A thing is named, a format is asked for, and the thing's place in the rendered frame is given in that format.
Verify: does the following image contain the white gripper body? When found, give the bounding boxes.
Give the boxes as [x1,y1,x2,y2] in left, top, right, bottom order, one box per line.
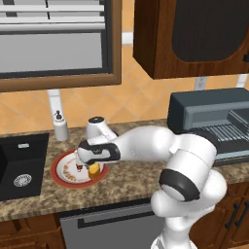
[75,149,88,165]

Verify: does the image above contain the yellow baguette bread piece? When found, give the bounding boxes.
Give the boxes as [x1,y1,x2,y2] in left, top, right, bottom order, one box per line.
[88,162,101,180]

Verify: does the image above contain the dark grey toaster oven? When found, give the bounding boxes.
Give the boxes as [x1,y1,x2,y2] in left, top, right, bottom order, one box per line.
[166,87,249,167]

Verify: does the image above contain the toaster oven door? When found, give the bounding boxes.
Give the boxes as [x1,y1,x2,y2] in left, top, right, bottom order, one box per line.
[190,124,249,167]

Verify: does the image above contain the wooden base cupboard door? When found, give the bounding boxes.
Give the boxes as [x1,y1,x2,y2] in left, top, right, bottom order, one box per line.
[190,190,243,249]
[227,192,249,249]

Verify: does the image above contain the red rimmed white plate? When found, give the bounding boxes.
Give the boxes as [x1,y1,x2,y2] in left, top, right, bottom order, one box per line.
[50,148,112,190]

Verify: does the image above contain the white soap dispenser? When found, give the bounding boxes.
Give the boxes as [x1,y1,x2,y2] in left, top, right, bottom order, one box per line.
[53,110,70,142]

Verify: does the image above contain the black sink basin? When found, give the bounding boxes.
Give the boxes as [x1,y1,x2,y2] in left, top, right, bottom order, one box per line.
[0,132,51,202]

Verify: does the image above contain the grey dishwasher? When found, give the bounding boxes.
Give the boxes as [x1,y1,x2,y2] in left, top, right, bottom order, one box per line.
[58,201,167,249]

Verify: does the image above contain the wooden base cupboard drawers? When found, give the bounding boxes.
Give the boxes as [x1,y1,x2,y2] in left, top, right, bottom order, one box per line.
[0,212,67,249]

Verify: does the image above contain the wooden framed window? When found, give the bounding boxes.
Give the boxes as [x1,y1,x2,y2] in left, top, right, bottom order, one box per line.
[0,0,124,93]

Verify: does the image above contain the white window blinds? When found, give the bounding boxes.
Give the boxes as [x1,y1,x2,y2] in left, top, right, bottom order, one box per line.
[0,0,109,34]

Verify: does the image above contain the black dishwasher handle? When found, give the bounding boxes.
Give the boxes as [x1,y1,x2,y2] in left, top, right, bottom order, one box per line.
[77,209,156,230]

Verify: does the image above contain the white wall outlet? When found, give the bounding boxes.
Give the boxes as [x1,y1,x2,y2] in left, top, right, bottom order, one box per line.
[195,76,207,91]

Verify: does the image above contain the black cupboard door handle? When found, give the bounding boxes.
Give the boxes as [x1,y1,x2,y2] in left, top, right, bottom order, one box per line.
[234,199,249,229]
[225,202,241,231]

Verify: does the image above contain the dark wooden wall cupboard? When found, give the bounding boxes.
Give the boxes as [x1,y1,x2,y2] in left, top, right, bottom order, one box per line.
[132,0,249,81]

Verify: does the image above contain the wall cupboard door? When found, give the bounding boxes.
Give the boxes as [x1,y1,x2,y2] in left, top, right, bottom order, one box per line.
[152,0,249,80]

